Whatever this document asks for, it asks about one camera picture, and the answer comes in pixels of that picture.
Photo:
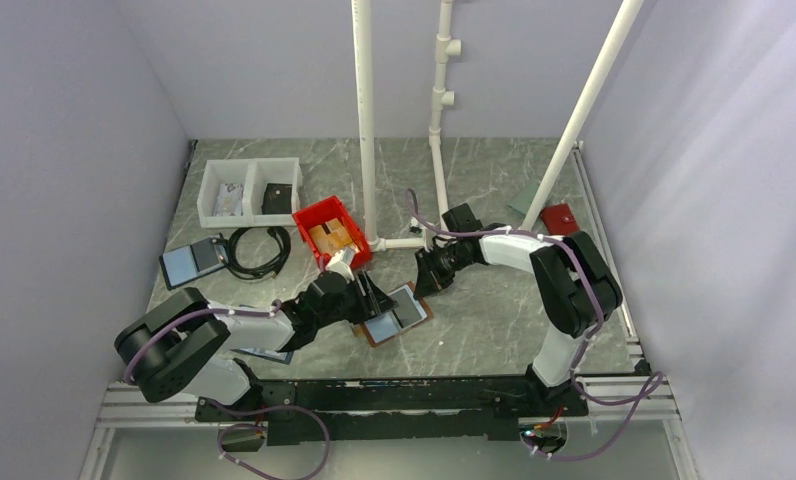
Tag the white divided tray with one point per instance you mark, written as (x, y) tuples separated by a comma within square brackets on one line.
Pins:
[(254, 174)]

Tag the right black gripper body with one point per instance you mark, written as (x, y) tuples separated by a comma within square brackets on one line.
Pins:
[(449, 257)]

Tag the red card holder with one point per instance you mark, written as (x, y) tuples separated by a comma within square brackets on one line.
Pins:
[(559, 219)]

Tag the blue card holder open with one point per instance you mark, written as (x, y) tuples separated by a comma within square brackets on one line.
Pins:
[(262, 351)]

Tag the black card in tray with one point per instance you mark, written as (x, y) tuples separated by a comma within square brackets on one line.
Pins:
[(277, 199)]

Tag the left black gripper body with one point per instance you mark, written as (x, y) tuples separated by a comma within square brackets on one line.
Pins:
[(352, 307)]

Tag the green card holder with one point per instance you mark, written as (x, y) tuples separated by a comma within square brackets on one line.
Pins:
[(522, 201)]

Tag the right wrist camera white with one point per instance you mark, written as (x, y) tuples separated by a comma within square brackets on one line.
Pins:
[(417, 229)]

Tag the patterned card in tray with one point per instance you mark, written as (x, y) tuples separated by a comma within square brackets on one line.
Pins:
[(229, 200)]

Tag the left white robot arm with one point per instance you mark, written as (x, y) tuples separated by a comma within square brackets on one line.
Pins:
[(177, 346)]

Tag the red plastic bin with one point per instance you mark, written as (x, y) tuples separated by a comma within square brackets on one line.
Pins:
[(322, 211)]

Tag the white PVC pipe frame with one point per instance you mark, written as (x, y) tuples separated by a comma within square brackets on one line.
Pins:
[(447, 47)]

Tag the brown leather card holder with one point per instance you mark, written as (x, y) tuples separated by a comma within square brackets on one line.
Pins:
[(408, 314)]

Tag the grey blue card holder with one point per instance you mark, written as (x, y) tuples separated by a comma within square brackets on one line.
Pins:
[(191, 262)]

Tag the brown items in bin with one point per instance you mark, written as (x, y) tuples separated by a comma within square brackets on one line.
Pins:
[(330, 237)]

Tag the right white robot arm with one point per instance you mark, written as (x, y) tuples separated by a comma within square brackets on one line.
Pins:
[(576, 287)]

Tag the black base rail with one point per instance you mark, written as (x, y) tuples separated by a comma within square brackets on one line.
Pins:
[(495, 407)]

